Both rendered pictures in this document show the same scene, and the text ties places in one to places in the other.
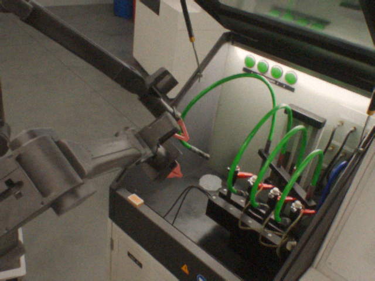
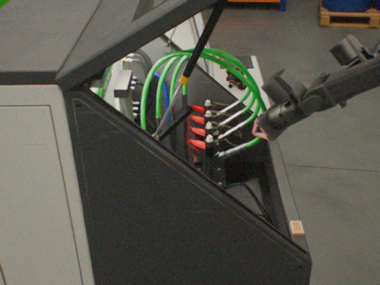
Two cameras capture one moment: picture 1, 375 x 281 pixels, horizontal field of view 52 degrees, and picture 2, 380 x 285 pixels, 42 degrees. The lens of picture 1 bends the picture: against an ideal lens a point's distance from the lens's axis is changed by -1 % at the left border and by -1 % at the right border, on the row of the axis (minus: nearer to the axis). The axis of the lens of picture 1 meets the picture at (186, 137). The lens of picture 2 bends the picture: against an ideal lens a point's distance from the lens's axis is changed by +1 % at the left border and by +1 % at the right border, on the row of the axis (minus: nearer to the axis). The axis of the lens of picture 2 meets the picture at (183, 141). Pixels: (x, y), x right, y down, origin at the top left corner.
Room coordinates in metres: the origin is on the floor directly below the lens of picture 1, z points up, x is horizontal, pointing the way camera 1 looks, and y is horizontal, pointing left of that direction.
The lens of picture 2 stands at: (1.91, 0.79, 1.89)
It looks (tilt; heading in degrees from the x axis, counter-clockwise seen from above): 31 degrees down; 233
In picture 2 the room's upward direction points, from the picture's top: 2 degrees counter-clockwise
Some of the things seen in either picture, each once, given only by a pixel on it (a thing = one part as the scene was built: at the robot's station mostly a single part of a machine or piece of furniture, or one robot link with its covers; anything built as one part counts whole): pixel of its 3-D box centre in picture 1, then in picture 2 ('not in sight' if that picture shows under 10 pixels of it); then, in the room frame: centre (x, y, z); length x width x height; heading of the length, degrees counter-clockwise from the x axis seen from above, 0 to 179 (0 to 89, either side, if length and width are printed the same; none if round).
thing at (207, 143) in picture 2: (227, 193); (212, 168); (1.06, -0.17, 1.01); 0.05 x 0.03 x 0.21; 141
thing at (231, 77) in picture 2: not in sight; (238, 76); (0.49, -0.66, 1.01); 0.23 x 0.11 x 0.06; 51
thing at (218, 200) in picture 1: (250, 233); (208, 173); (1.00, -0.27, 0.91); 0.34 x 0.10 x 0.15; 51
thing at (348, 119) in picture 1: (341, 153); (130, 82); (1.12, -0.53, 1.20); 0.13 x 0.03 x 0.31; 51
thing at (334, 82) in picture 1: (297, 67); (113, 43); (1.28, -0.34, 1.43); 0.54 x 0.03 x 0.02; 51
